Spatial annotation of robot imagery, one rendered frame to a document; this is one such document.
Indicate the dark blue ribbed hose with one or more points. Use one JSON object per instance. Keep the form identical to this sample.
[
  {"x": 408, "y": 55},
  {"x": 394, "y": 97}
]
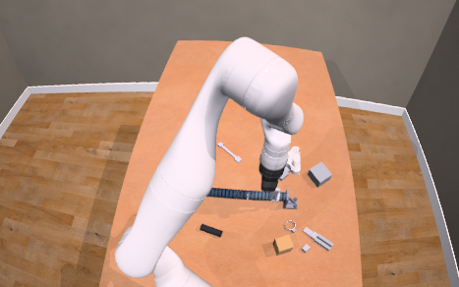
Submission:
[{"x": 288, "y": 203}]

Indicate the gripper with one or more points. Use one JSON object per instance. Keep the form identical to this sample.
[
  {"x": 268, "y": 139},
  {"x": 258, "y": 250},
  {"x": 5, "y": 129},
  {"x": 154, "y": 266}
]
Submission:
[{"x": 271, "y": 169}]

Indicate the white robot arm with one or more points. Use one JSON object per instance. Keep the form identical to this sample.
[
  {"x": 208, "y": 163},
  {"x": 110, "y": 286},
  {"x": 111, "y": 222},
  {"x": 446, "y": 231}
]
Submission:
[{"x": 262, "y": 83}]

